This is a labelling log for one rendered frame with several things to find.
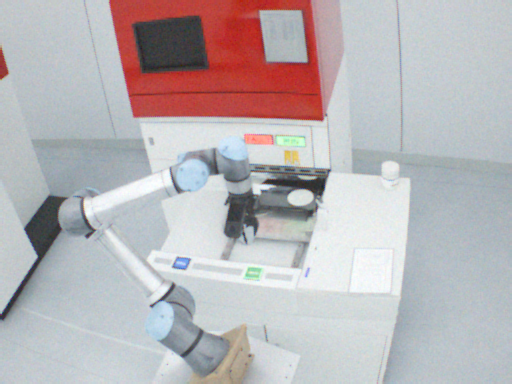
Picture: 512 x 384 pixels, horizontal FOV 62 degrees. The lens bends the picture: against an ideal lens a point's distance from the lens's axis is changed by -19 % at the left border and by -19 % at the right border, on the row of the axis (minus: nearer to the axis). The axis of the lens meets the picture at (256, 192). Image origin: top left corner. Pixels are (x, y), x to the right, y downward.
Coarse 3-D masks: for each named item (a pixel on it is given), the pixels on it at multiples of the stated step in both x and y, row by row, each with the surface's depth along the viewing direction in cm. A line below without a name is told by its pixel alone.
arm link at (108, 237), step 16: (80, 192) 143; (96, 192) 148; (112, 224) 147; (96, 240) 145; (112, 240) 145; (112, 256) 146; (128, 256) 146; (128, 272) 147; (144, 272) 148; (144, 288) 148; (160, 288) 149; (176, 288) 152; (192, 304) 153
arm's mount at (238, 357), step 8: (240, 328) 145; (224, 336) 152; (232, 336) 146; (240, 336) 144; (232, 344) 140; (240, 344) 145; (248, 344) 152; (232, 352) 139; (240, 352) 145; (248, 352) 153; (224, 360) 136; (232, 360) 140; (240, 360) 146; (248, 360) 154; (216, 368) 135; (224, 368) 135; (232, 368) 140; (240, 368) 147; (192, 376) 147; (200, 376) 141; (208, 376) 136; (216, 376) 131; (224, 376) 136; (232, 376) 141; (240, 376) 148
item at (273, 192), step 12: (276, 180) 218; (288, 180) 216; (264, 192) 212; (276, 192) 211; (288, 192) 210; (312, 192) 208; (264, 204) 206; (276, 204) 205; (288, 204) 204; (312, 204) 202
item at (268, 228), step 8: (264, 224) 200; (272, 224) 199; (280, 224) 199; (288, 224) 198; (296, 224) 197; (304, 224) 197; (264, 232) 196; (272, 232) 196; (280, 232) 195; (288, 232) 194; (296, 232) 194; (304, 232) 193; (296, 240) 194; (304, 240) 193
